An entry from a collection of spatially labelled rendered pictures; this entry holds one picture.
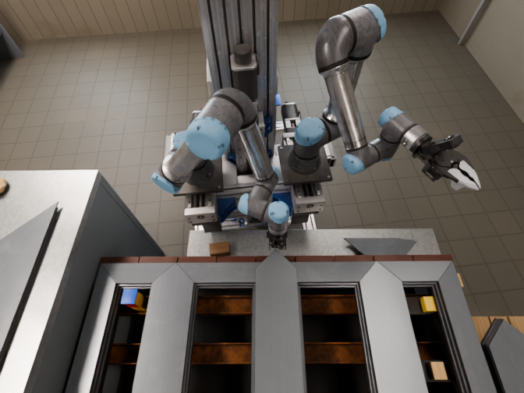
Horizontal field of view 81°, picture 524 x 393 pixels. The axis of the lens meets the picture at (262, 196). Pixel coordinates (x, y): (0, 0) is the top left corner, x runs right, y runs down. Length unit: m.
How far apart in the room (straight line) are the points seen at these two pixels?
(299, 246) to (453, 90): 2.76
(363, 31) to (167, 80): 2.86
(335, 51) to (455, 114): 2.73
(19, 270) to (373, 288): 1.39
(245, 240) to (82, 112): 2.51
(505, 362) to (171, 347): 1.27
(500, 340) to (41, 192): 1.99
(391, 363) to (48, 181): 1.62
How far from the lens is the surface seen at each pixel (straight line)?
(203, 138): 0.83
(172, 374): 1.36
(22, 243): 1.53
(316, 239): 1.65
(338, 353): 1.54
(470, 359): 1.52
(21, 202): 1.68
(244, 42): 1.16
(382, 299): 1.43
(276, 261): 1.39
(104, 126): 3.42
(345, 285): 1.43
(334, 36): 1.02
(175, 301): 1.40
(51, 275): 1.43
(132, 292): 1.44
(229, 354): 1.51
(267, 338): 1.32
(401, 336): 1.42
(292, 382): 1.32
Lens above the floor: 2.18
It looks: 59 degrees down
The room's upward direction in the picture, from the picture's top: 1 degrees counter-clockwise
